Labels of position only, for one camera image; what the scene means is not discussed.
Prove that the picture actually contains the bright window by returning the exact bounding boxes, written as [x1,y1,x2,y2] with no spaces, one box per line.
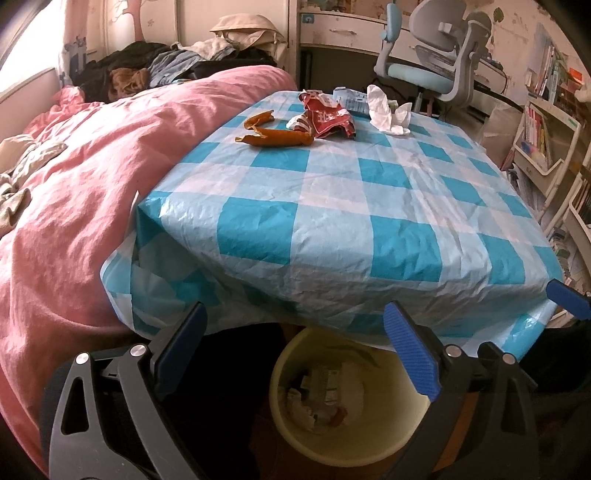
[0,0,65,93]

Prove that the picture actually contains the books on high shelf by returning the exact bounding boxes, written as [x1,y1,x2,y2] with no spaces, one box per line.
[536,34,568,100]

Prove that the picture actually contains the pink duvet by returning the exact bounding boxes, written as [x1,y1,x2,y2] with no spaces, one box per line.
[0,65,298,476]

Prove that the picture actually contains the black garment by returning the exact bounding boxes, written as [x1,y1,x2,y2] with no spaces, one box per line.
[189,58,278,79]

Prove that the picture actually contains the light blue milk carton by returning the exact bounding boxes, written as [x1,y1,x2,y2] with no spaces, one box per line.
[333,88,370,116]

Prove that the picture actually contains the white desk with drawer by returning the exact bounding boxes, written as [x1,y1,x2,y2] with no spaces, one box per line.
[298,9,509,93]

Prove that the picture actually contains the short orange sausage wrapper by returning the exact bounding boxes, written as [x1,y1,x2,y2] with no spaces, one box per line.
[244,111,276,131]

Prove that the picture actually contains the row of colourful books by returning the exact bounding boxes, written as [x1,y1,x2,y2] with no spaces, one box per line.
[549,228,578,287]

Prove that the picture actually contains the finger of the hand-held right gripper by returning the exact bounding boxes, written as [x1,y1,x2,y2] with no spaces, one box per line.
[546,279,591,320]

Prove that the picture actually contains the cream trash bin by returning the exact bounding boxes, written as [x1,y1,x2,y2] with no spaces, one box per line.
[269,328,432,463]

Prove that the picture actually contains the headboard with tree print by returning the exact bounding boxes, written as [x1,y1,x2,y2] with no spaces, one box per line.
[104,0,178,51]

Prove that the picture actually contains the grey and blue office chair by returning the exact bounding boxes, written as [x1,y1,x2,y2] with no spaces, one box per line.
[374,0,494,123]

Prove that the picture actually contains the blue-grey garment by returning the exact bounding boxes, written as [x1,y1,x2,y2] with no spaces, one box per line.
[148,48,199,88]

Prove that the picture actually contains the blue white checkered tablecloth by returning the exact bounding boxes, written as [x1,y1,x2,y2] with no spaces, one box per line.
[100,89,565,361]

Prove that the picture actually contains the beige pillow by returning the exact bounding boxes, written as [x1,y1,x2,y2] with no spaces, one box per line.
[210,15,287,49]

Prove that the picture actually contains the brown garment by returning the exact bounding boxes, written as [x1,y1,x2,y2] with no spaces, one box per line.
[108,68,151,100]

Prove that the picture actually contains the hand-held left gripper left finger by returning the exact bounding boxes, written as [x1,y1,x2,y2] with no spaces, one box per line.
[41,302,208,480]

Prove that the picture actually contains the white garment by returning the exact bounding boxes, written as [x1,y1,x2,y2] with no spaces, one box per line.
[180,37,238,61]

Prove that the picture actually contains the red snack wrapper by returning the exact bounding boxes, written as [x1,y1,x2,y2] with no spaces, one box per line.
[286,91,357,139]

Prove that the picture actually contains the upright books in shelf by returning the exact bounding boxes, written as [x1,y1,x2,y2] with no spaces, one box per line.
[524,106,552,167]

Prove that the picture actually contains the white tissue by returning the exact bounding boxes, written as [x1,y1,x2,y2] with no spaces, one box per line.
[367,84,413,136]

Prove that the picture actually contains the stack of papers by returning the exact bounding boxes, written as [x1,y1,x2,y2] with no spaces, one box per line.
[508,161,548,217]

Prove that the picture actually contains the white bookshelf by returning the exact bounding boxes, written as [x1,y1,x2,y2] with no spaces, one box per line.
[508,28,591,296]

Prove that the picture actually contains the printed curtain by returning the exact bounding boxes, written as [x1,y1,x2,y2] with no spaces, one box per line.
[58,0,88,86]

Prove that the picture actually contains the dark clothes pile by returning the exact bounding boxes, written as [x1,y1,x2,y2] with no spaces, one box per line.
[81,41,171,100]

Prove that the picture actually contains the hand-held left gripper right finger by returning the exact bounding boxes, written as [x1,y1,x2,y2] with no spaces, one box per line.
[384,301,541,480]

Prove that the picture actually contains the crumpled white cloth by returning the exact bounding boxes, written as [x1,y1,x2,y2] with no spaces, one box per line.
[0,136,69,238]

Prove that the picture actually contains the large translucent plastic bag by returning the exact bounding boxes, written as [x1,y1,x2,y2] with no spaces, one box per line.
[480,102,525,164]

